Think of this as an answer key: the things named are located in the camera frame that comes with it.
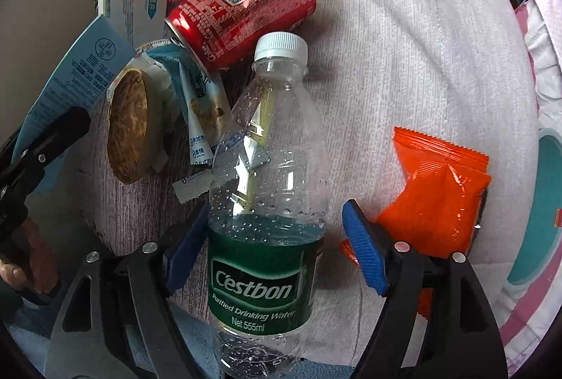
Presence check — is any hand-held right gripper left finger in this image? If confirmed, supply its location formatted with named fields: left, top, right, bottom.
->
left=46, top=203, right=211, bottom=379

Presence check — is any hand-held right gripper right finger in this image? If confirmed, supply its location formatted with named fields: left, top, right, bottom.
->
left=341, top=199, right=505, bottom=379

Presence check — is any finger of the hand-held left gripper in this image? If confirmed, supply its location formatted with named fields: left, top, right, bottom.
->
left=0, top=106, right=92, bottom=204

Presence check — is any blue printed packet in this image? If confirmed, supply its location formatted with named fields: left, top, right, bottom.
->
left=11, top=15, right=138, bottom=195

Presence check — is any clear plastic water bottle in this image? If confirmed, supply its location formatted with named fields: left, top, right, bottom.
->
left=207, top=32, right=331, bottom=379

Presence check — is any teal trash bin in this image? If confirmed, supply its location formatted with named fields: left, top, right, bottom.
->
left=505, top=126, right=562, bottom=296

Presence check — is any red soda can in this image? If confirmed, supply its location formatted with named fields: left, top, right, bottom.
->
left=164, top=0, right=319, bottom=72

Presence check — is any person's left hand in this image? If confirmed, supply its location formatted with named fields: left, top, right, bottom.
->
left=0, top=217, right=60, bottom=296

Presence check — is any orange snack packet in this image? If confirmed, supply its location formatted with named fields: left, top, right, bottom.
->
left=338, top=126, right=491, bottom=318

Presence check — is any light blue snack wrapper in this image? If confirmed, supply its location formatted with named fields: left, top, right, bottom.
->
left=145, top=41, right=233, bottom=204

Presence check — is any pink floral blanket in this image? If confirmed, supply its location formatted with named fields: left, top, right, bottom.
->
left=501, top=0, right=562, bottom=362

